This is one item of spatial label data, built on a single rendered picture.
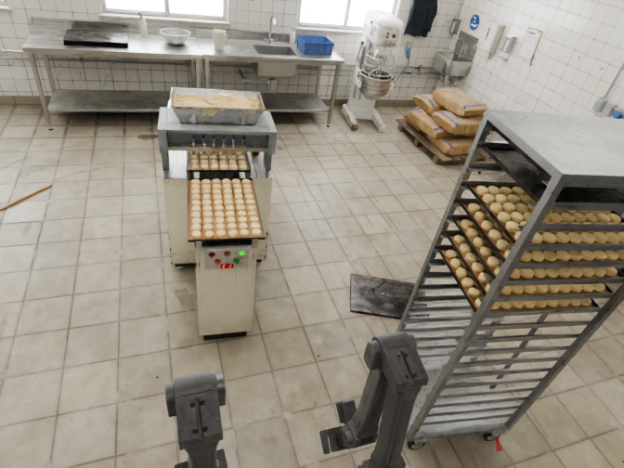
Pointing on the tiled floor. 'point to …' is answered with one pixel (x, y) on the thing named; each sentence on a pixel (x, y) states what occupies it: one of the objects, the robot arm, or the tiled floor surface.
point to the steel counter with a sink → (286, 59)
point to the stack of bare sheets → (381, 296)
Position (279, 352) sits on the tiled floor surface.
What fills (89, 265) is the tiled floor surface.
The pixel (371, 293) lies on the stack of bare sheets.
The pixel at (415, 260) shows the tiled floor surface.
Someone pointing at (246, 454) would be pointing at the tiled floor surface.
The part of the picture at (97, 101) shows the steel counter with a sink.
